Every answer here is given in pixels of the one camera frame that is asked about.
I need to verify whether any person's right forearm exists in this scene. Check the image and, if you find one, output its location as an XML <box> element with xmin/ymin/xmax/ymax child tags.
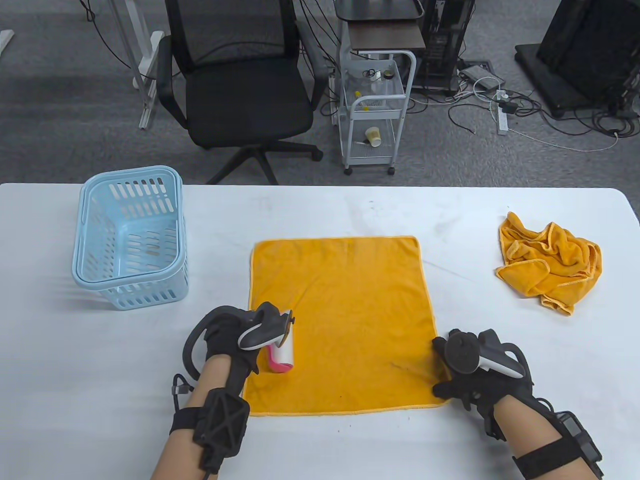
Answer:
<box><xmin>492</xmin><ymin>395</ymin><xmax>601</xmax><ymax>480</ymax></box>

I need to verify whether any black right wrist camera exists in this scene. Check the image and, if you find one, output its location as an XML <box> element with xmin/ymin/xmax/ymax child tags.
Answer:
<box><xmin>511</xmin><ymin>411</ymin><xmax>605</xmax><ymax>479</ymax></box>

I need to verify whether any pink lint roller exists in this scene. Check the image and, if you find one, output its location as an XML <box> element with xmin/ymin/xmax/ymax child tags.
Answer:
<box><xmin>264</xmin><ymin>320</ymin><xmax>296</xmax><ymax>374</ymax></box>

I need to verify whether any black tray shelf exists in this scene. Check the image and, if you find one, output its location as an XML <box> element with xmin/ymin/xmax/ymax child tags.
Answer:
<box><xmin>334</xmin><ymin>0</ymin><xmax>426</xmax><ymax>22</ymax></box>

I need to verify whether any long white cable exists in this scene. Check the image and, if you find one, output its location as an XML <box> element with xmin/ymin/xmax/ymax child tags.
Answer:
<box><xmin>507</xmin><ymin>126</ymin><xmax>621</xmax><ymax>153</ymax></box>

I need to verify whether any black computer tower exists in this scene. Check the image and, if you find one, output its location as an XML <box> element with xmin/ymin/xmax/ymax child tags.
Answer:
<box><xmin>415</xmin><ymin>0</ymin><xmax>476</xmax><ymax>97</ymax></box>

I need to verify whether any white desk leg frame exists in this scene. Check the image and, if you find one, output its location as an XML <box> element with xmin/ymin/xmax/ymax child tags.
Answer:
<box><xmin>107</xmin><ymin>0</ymin><xmax>166</xmax><ymax>131</ymax></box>

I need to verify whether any large black display stand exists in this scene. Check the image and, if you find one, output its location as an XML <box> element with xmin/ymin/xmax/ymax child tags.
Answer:
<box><xmin>515</xmin><ymin>0</ymin><xmax>640</xmax><ymax>119</ymax></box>

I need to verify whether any black mesh office chair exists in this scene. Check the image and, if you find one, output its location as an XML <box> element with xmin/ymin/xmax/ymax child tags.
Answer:
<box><xmin>156</xmin><ymin>0</ymin><xmax>331</xmax><ymax>186</ymax></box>

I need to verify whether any light blue plastic basket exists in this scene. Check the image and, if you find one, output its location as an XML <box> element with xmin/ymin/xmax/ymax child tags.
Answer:
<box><xmin>72</xmin><ymin>165</ymin><xmax>190</xmax><ymax>311</ymax></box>

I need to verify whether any person's right hand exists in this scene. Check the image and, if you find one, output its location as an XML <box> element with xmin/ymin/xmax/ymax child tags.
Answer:
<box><xmin>431</xmin><ymin>328</ymin><xmax>536</xmax><ymax>417</ymax></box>

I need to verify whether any brown shelf board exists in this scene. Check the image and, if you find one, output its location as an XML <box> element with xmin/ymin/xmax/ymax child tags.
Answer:
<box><xmin>347</xmin><ymin>22</ymin><xmax>427</xmax><ymax>52</ymax></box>

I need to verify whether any person's left hand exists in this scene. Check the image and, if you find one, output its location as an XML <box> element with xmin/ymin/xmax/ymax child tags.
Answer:
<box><xmin>202</xmin><ymin>301</ymin><xmax>293</xmax><ymax>377</ymax></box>

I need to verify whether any orange square towel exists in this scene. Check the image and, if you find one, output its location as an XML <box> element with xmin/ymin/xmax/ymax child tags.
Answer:
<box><xmin>496</xmin><ymin>211</ymin><xmax>603</xmax><ymax>316</ymax></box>
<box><xmin>242</xmin><ymin>236</ymin><xmax>447</xmax><ymax>417</ymax></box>

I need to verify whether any grey right hand controller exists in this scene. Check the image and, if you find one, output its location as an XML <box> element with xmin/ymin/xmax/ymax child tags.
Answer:
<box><xmin>445</xmin><ymin>330</ymin><xmax>529</xmax><ymax>379</ymax></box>

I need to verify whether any person's left forearm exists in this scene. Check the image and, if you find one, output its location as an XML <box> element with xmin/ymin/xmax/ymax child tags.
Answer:
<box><xmin>150</xmin><ymin>355</ymin><xmax>252</xmax><ymax>480</ymax></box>

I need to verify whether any white rolling wire cart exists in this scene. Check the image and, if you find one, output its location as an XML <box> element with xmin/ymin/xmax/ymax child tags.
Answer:
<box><xmin>338</xmin><ymin>49</ymin><xmax>417</xmax><ymax>176</ymax></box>

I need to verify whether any grey left hand controller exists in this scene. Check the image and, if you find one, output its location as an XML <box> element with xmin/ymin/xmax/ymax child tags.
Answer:
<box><xmin>182</xmin><ymin>301</ymin><xmax>297</xmax><ymax>382</ymax></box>

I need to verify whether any grey hand controller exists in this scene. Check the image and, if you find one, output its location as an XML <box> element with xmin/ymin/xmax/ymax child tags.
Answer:
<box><xmin>445</xmin><ymin>330</ymin><xmax>529</xmax><ymax>379</ymax></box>
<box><xmin>182</xmin><ymin>301</ymin><xmax>297</xmax><ymax>382</ymax></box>

